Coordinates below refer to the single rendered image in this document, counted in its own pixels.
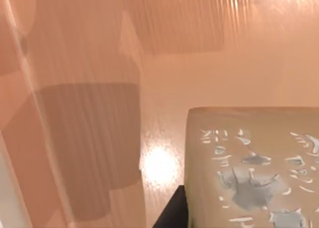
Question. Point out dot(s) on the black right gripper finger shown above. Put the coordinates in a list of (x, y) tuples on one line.
[(175, 208)]

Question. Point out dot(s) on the tan box with grey print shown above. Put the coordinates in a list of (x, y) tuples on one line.
[(249, 168)]

